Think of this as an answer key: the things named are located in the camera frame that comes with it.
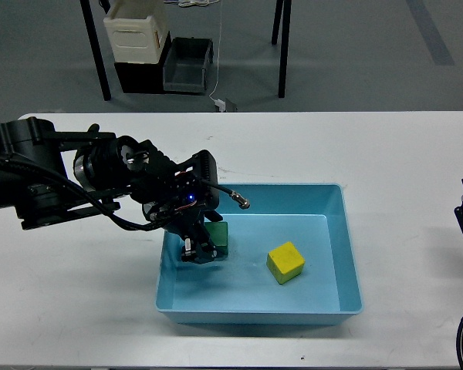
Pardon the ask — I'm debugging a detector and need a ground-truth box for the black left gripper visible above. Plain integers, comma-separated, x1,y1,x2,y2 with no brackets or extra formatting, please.
142,150,220,264

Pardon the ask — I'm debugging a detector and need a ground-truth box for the green cube block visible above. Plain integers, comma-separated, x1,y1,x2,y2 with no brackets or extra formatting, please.
204,221,228,261

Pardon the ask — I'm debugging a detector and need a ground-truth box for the yellow cube block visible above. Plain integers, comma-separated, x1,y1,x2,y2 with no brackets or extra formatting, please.
266,241,306,284

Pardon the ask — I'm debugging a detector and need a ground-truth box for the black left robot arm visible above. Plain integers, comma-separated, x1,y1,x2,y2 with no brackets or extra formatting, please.
0,117,228,264

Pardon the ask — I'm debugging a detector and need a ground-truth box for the light blue plastic tray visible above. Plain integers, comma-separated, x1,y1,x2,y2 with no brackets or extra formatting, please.
155,183,363,325

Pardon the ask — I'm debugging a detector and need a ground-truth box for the white power adapter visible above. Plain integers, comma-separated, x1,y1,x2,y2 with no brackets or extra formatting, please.
215,99,226,113

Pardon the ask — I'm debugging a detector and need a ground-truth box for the grey plastic bin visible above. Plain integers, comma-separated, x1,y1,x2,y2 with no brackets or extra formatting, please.
163,37,214,95

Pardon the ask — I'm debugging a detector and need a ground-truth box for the black crate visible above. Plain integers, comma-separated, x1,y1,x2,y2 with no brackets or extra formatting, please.
114,34,171,94

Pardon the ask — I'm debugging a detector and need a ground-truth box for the cream plastic container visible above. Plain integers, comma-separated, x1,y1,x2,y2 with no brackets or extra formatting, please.
103,0,169,64

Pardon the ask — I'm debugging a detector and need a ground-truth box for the black table leg right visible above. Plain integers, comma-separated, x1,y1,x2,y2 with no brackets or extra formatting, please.
271,0,292,99

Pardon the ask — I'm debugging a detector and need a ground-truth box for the black table leg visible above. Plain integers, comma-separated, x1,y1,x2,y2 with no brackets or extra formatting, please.
79,0,111,101
271,0,292,99

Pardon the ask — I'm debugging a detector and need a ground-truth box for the black table leg left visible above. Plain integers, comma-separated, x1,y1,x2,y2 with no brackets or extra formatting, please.
79,0,111,101

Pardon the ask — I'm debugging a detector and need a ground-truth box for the white hanging cable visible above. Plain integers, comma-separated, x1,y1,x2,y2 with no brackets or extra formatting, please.
209,0,223,102

